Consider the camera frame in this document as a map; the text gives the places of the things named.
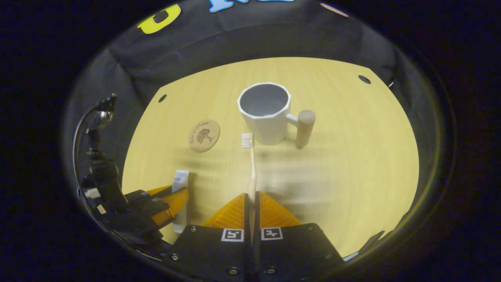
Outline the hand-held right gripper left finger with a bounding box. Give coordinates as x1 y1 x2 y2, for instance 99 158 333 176
172 192 253 282

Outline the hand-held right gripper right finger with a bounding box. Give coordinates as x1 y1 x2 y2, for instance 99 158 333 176
252 191 345 282

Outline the white toothpaste tube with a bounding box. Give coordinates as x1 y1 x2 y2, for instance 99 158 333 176
171 170 190 234

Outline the round wooden coaster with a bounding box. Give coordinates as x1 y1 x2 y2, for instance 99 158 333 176
188 119 221 153

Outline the beige toothbrush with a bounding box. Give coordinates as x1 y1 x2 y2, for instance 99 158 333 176
241 132 259 235

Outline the white cup with wooden handle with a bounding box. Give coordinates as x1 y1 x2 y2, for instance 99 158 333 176
237 82 316 149

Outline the black backdrop cloth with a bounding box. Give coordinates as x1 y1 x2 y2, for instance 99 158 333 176
65 0 435 220

